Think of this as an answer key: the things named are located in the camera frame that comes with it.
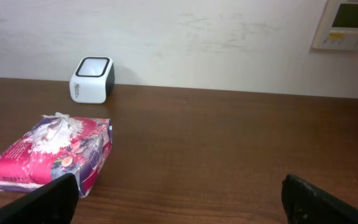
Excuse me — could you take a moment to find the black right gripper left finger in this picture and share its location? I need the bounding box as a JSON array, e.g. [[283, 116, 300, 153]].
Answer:
[[0, 174, 79, 224]]

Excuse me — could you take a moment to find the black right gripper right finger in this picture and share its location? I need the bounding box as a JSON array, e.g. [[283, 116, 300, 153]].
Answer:
[[281, 174, 358, 224]]

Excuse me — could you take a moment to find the pink purple tissue pack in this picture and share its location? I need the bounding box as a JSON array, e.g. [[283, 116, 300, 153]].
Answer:
[[0, 113, 112, 198]]

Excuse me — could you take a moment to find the white wall control panel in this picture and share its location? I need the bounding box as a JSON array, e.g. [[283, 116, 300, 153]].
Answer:
[[311, 0, 358, 50]]

